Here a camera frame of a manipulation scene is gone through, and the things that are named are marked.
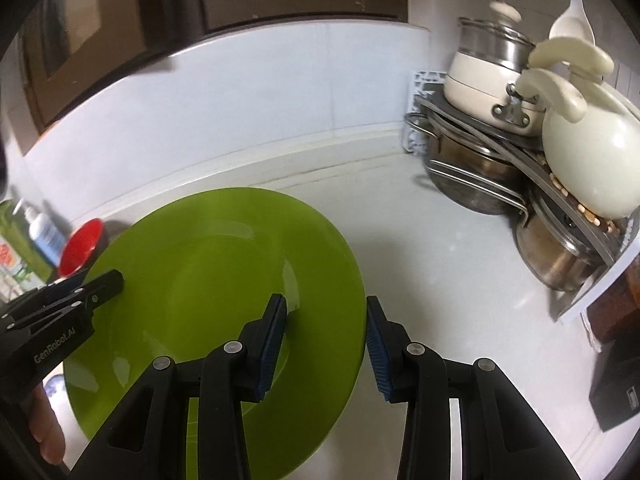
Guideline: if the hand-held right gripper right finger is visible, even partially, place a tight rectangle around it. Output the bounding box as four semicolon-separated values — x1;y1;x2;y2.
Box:
366;296;563;480

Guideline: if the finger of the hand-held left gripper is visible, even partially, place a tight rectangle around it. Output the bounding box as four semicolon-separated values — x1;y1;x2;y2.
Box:
30;269;125;322

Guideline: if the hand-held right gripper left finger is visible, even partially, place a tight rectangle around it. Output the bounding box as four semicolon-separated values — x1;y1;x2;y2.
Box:
75;294;289;480

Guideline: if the red bowl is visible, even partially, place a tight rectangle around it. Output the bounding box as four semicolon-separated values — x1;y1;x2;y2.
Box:
57;219;106;278

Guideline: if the green plate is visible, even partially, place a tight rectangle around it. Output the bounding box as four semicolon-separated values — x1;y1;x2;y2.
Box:
62;187;365;478

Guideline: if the person's left hand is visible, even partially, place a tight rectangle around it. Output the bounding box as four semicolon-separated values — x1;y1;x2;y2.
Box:
27;385;67;466

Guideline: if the white blue pump bottle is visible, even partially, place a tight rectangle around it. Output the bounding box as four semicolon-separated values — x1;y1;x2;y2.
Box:
17;199;68;268

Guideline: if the green dish soap bottle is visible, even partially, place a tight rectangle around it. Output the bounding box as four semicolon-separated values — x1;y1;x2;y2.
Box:
0;200;56;306

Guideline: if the small steel pot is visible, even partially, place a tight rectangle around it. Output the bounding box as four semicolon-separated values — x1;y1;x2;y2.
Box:
515;192;608;293

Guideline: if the large steel pot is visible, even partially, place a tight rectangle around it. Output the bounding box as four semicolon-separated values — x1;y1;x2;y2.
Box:
404;112;531;216

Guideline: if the grey white pot rack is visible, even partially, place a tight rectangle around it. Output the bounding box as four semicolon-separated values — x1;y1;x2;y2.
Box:
417;92;640;326

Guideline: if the black knife block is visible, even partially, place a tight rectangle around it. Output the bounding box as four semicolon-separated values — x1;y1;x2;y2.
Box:
587;332;640;433

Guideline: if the glass jar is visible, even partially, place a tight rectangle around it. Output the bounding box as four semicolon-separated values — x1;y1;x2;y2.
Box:
585;270;640;346

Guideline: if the white plastic trivet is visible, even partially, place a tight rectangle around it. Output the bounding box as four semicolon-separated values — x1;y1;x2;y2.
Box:
404;71;451;153

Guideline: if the cream pot with steel lid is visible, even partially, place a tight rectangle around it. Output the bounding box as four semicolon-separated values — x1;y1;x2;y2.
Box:
444;1;547;136

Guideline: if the cream ceramic kettle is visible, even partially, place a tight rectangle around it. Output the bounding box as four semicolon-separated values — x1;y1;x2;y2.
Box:
517;35;640;220

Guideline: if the brown framed window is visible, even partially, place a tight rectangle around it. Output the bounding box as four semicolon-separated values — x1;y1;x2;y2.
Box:
20;0;408;133

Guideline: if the white rice spoon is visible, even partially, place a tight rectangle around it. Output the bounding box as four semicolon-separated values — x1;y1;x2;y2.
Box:
549;0;597;47

